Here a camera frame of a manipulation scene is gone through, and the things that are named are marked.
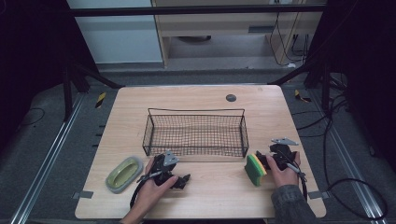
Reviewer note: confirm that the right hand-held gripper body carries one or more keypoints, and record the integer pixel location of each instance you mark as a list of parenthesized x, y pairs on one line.
[(281, 154)]

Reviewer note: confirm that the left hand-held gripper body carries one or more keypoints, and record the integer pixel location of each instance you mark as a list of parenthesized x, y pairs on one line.
[(165, 168)]

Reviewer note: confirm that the yellow and green sponge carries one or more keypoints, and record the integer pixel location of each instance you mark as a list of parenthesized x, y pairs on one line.
[(255, 169)]

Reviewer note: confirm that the green soap dish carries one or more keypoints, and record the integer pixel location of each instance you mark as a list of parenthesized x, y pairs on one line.
[(123, 174)]

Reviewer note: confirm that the person's right hand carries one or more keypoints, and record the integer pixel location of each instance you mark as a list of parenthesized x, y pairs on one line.
[(284, 175)]

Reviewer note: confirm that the person's left hand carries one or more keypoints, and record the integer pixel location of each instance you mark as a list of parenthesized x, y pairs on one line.
[(149, 194)]

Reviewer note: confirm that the grey tape strip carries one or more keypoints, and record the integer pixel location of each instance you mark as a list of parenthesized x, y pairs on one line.
[(319, 195), (82, 194)]

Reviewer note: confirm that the yellow and black striped tape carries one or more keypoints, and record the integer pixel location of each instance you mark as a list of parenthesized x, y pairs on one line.
[(301, 97), (100, 100)]

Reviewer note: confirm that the black metal stand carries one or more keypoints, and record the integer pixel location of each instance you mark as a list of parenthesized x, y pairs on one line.
[(67, 93), (325, 90)]

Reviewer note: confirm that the white cabinet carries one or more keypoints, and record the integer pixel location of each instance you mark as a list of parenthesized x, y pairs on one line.
[(118, 40)]

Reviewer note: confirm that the light wooden desk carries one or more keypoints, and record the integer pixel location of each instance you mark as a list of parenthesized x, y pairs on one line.
[(224, 23)]

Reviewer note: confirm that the black horizontal bar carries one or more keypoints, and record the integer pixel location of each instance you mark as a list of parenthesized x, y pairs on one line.
[(193, 10)]

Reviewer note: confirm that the metal floor rail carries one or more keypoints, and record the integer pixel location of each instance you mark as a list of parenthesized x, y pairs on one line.
[(46, 158), (348, 158)]

